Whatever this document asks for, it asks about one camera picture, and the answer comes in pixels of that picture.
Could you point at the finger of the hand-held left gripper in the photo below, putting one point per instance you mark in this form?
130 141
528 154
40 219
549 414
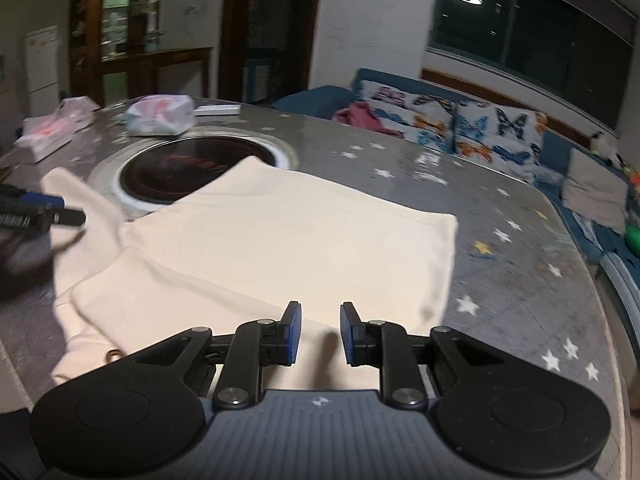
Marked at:
62 217
42 199

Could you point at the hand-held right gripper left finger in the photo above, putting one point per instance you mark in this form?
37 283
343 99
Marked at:
292 332

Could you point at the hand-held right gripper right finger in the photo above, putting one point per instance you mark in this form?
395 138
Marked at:
347 332

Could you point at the cream sweatshirt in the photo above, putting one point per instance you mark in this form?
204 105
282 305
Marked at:
280 240

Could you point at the pink white tissue pack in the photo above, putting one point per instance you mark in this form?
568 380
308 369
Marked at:
50 130

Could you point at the black round heater plate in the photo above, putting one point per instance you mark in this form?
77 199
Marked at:
165 165

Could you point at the white fridge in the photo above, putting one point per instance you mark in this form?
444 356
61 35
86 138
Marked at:
42 70

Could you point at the pastel tissue pack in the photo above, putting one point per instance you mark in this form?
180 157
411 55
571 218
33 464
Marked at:
160 112

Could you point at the grey star tablecloth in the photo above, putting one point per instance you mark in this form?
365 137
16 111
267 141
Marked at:
500 270

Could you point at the wooden sideboard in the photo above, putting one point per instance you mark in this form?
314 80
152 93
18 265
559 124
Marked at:
165 67

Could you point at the wooden display shelf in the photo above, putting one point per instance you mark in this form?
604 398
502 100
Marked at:
90 20

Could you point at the white power strip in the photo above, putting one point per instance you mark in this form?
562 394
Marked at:
217 109

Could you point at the pink cloth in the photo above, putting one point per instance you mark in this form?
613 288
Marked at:
362 117

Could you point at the butterfly print cushion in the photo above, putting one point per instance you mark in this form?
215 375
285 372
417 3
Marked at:
500 135
430 115

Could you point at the blue sofa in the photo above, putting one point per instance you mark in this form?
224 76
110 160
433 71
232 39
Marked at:
310 97

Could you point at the blue storage box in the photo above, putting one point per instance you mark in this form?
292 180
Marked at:
259 80

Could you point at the grey cushion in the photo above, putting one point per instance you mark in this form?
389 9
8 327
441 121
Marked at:
595 185

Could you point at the green toy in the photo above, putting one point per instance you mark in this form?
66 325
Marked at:
634 240

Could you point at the black white plush toy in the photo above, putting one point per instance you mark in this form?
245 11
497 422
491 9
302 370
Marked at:
602 145

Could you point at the dark window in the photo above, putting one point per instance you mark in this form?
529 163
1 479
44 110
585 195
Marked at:
550 35

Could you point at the wooden door frame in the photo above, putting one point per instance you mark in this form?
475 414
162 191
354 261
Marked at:
230 35

